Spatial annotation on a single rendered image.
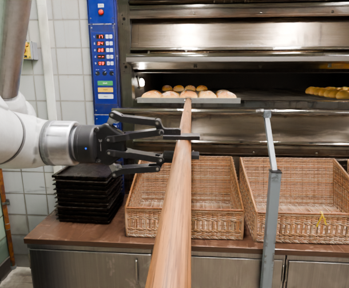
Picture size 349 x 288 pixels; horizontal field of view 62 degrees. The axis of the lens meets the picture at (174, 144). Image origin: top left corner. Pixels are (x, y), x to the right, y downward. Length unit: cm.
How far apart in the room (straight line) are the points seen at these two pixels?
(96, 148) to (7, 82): 63
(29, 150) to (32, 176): 154
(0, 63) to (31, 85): 88
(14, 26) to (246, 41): 116
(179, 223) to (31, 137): 39
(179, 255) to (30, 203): 201
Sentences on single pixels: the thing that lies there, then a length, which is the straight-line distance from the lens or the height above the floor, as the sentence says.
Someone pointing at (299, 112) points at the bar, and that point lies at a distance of 143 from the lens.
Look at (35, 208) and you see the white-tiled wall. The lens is 221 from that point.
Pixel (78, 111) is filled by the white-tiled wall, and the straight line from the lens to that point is 188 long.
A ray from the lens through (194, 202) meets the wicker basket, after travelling 177.
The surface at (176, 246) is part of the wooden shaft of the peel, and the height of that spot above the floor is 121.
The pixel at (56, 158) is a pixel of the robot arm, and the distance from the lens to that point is 59.
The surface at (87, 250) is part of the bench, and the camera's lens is 151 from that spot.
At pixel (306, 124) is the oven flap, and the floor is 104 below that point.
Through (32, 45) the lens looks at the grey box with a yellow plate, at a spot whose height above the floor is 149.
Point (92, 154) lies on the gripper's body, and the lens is 57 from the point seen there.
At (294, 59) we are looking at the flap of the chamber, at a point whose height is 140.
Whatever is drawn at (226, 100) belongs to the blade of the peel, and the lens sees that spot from 158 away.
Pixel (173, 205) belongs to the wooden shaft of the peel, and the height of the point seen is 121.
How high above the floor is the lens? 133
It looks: 13 degrees down
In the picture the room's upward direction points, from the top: straight up
